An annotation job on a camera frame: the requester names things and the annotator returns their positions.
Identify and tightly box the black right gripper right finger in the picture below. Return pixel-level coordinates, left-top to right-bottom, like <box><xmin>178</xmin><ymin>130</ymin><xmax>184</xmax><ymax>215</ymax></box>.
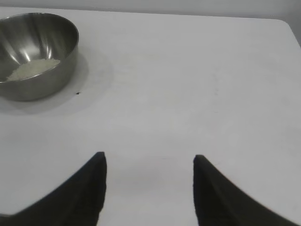
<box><xmin>193</xmin><ymin>154</ymin><xmax>301</xmax><ymax>226</ymax></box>

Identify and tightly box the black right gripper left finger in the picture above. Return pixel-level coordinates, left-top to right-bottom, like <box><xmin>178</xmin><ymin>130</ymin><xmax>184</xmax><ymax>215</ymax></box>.
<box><xmin>0</xmin><ymin>151</ymin><xmax>108</xmax><ymax>226</ymax></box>

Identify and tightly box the stainless steel mixing bowl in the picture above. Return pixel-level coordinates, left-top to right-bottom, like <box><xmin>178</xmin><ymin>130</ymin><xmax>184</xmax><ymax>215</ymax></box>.
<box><xmin>0</xmin><ymin>13</ymin><xmax>80</xmax><ymax>102</ymax></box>

